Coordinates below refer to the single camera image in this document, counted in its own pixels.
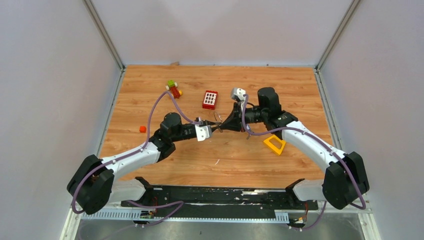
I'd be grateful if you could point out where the silver keyring with keys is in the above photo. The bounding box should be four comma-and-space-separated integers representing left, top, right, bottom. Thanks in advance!
213, 110, 223, 133

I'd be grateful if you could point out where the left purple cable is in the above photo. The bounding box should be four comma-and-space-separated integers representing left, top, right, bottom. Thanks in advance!
71, 91, 204, 229

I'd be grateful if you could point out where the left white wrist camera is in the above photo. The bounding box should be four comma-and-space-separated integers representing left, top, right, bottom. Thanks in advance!
194, 125, 212, 142

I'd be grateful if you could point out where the colourful toy brick car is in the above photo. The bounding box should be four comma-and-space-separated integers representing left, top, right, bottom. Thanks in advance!
165, 80, 183, 99

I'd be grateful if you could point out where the yellow triangular plastic piece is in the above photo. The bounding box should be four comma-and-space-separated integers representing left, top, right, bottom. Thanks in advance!
263, 135, 287, 156

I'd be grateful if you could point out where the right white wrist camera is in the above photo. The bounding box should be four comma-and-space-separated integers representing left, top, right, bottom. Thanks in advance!
230, 87, 247, 110

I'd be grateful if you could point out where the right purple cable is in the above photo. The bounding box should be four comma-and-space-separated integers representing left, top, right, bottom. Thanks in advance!
241, 94, 367, 232

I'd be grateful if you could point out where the red window toy brick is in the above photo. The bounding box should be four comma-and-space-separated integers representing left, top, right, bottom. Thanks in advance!
202, 90, 218, 110

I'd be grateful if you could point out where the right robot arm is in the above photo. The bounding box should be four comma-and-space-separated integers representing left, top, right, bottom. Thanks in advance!
220, 87, 370, 210

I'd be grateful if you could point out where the purple cable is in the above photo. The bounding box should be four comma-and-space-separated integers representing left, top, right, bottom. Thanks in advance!
241, 94, 367, 232
71, 91, 204, 229

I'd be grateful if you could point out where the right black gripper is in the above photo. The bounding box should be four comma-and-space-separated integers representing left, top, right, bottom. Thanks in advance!
220, 101, 268, 133

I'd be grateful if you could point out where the small orange toy brick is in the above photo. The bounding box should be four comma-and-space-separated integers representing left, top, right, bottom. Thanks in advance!
139, 125, 147, 133

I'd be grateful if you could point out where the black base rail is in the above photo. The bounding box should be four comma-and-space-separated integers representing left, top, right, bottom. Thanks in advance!
137, 185, 319, 220

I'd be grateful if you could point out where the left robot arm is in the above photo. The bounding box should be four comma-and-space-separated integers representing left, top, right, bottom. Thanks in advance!
66, 112, 220, 215

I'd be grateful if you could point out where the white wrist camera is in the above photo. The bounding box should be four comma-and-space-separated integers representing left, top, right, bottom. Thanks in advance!
194, 125, 212, 142
230, 87, 247, 110

